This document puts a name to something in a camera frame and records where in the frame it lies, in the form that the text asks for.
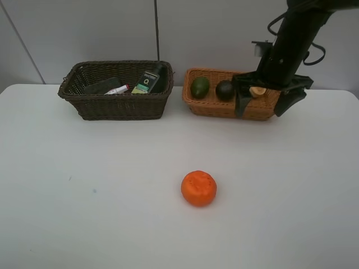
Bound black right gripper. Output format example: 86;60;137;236
231;55;314;118

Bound red orange peach fruit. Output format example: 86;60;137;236
249;87;266;98

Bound dark mangosteen fruit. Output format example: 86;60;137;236
215;80;234;101

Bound green avocado fruit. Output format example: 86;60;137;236
190;77;210;99

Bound orange tangerine fruit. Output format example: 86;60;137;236
181;170;217;207

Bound black rectangular bottle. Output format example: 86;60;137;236
131;63;164;94

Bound white marker pink cap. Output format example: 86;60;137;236
105;85;130;95

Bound black whiteboard eraser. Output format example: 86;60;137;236
84;77;122;95

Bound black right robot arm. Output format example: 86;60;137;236
232;0;358;117

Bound orange wicker basket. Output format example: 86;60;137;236
182;68;280;121

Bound dark brown wicker basket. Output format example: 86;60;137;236
58;60;173;120

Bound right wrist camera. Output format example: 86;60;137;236
251;40;273;57

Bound black cable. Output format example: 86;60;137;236
266;11;327;67

